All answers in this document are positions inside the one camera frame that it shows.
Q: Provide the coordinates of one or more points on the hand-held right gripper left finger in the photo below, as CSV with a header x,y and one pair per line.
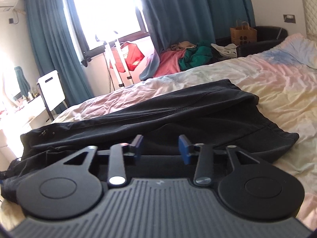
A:
x,y
138,146

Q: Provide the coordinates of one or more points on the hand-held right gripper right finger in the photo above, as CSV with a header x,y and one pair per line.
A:
x,y
183,151

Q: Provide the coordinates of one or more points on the black pants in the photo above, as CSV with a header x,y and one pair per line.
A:
x,y
158,114

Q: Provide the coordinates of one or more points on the light blue garment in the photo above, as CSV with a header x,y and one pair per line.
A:
x,y
149,67

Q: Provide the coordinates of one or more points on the white garment steamer stand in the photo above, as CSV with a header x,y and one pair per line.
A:
x,y
118,62

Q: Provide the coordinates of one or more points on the pink garment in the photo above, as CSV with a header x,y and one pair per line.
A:
x,y
169,60

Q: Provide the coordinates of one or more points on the red bag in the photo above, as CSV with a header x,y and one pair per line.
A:
x,y
132,54

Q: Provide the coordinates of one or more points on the green garment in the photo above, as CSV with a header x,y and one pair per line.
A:
x,y
197,55

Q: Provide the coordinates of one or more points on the white chair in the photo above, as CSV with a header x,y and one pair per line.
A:
x,y
53,91

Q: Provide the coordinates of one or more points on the beige garment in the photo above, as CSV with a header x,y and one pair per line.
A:
x,y
182,45

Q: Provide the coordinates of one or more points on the white garment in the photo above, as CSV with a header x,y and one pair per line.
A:
x,y
225,49

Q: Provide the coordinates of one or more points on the pastel bed sheet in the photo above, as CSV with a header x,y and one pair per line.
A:
x,y
267,79

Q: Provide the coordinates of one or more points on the white desk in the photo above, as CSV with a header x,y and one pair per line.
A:
x,y
22,114

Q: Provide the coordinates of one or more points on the brown paper bag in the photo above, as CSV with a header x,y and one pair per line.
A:
x,y
243,33

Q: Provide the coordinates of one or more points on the teal curtain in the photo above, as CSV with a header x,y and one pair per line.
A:
x,y
49,44
193,7

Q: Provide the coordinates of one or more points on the black armchair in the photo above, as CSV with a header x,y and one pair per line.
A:
x,y
262,41

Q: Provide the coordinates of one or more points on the white pillow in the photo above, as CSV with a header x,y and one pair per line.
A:
x,y
310,17

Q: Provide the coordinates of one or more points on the white air conditioner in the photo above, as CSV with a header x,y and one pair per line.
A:
x,y
7,1

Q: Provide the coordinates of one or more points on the wall socket panel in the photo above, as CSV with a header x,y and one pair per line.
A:
x,y
289,18

